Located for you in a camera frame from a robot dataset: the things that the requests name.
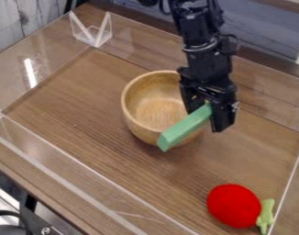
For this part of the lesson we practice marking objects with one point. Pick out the clear acrylic tray wall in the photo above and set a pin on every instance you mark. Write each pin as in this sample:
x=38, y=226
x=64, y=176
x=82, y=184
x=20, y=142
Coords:
x=94, y=203

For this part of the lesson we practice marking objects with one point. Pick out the clear acrylic corner bracket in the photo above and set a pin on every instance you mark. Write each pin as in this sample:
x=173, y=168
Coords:
x=93, y=36

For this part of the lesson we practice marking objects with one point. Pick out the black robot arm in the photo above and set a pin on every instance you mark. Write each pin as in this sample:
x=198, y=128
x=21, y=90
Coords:
x=197, y=19

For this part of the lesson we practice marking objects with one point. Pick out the black table leg bracket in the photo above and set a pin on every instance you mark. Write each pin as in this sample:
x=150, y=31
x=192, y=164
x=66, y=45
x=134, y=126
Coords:
x=34, y=224

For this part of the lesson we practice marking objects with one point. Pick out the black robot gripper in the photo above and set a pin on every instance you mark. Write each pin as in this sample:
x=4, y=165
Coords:
x=205, y=80

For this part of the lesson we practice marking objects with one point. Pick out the brown wooden bowl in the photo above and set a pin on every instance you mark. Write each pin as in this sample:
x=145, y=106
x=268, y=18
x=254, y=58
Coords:
x=152, y=104

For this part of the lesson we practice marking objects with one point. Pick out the red plush tomato toy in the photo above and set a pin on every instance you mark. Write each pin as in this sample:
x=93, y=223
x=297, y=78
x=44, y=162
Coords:
x=236, y=207

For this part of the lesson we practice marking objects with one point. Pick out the green rectangular block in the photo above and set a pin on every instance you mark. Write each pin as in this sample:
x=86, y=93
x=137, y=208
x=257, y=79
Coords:
x=178, y=131

